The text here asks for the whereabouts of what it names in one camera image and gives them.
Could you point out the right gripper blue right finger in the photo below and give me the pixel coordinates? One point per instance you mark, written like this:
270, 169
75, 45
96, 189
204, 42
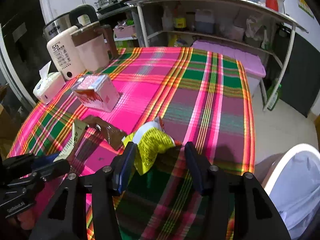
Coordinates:
198, 166

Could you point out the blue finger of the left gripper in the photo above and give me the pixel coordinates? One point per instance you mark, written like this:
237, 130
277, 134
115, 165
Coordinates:
49, 170
41, 161

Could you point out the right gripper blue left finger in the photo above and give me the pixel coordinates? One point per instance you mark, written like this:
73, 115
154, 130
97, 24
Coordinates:
122, 166

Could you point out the brown snack wrapper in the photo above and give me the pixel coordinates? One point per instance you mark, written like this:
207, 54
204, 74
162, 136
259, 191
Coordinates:
112, 134

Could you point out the yellow white wrapper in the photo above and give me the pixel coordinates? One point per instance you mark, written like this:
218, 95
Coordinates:
151, 140

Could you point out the beige wrapper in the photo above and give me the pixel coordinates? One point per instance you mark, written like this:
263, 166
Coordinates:
78, 130

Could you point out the pink milk carton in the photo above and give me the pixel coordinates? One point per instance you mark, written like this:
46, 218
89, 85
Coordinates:
96, 91

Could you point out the white trash bin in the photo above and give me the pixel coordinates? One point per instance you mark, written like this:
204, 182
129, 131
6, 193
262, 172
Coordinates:
268, 171

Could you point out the metal kitchen shelf unit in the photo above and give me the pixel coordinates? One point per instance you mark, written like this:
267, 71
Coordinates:
227, 14

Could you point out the left hand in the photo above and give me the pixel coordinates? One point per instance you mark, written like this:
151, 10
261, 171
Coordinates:
24, 220

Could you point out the white tissue box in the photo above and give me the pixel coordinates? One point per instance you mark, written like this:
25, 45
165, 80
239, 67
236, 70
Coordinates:
49, 85

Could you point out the green detergent bottle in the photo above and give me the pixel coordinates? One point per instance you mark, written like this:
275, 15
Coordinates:
277, 95

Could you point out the white bin liner bag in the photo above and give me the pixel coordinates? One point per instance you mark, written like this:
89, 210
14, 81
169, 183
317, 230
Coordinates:
296, 192

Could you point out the white water warmer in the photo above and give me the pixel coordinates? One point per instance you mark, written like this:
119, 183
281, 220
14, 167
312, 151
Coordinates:
65, 55

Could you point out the pink brown jug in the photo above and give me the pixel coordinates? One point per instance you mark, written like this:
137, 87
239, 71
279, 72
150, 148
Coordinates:
95, 45

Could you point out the black cabinet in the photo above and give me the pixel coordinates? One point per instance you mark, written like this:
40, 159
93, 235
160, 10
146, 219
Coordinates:
300, 83

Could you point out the steel electric kettle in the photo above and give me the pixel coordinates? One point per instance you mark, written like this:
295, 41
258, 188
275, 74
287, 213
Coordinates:
81, 16

